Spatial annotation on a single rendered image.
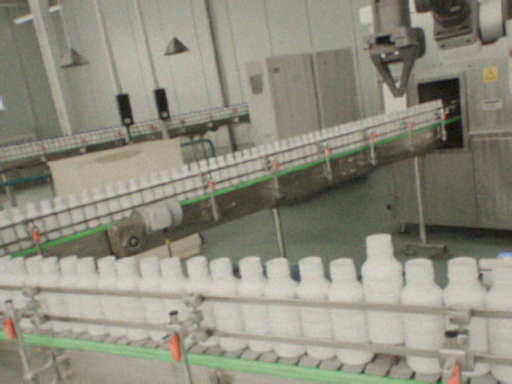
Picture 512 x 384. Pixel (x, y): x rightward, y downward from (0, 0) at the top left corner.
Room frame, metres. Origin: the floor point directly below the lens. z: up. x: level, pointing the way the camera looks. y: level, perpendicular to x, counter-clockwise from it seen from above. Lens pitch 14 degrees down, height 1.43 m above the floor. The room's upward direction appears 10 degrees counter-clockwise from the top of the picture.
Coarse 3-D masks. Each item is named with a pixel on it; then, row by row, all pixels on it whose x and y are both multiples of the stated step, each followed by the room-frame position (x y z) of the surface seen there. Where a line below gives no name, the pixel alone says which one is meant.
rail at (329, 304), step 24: (0, 288) 1.22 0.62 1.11; (48, 288) 1.12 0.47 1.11; (72, 288) 1.09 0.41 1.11; (0, 312) 1.23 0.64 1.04; (408, 312) 0.71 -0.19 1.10; (432, 312) 0.69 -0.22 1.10; (480, 312) 0.66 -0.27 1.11; (504, 312) 0.64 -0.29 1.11; (240, 336) 0.87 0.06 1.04; (264, 336) 0.84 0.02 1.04; (288, 336) 0.82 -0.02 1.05; (480, 360) 0.66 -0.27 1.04; (504, 360) 0.64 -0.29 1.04
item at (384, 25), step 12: (372, 0) 0.87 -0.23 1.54; (384, 0) 0.86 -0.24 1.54; (396, 0) 0.85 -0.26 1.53; (408, 0) 0.86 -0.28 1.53; (372, 12) 0.88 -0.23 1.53; (384, 12) 0.86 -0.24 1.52; (396, 12) 0.85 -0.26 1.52; (408, 12) 0.86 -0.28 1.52; (384, 24) 0.86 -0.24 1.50; (396, 24) 0.85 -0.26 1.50; (408, 24) 0.86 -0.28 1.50; (372, 36) 0.84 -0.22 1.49; (384, 36) 0.85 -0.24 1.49; (396, 36) 0.83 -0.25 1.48; (420, 36) 0.90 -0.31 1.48
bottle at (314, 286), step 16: (304, 272) 0.82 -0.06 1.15; (320, 272) 0.82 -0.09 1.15; (304, 288) 0.81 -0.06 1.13; (320, 288) 0.80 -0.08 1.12; (304, 320) 0.81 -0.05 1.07; (320, 320) 0.80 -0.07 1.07; (304, 336) 0.82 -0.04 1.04; (320, 336) 0.80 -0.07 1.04; (320, 352) 0.80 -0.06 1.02; (336, 352) 0.80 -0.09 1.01
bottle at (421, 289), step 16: (416, 272) 0.71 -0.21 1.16; (432, 272) 0.72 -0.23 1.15; (416, 288) 0.71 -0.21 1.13; (432, 288) 0.71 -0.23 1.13; (416, 304) 0.70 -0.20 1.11; (432, 304) 0.70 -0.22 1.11; (416, 320) 0.71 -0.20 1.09; (432, 320) 0.70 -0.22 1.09; (416, 336) 0.71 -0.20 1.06; (432, 336) 0.70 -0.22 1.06; (416, 368) 0.71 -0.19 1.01; (432, 368) 0.70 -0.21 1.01
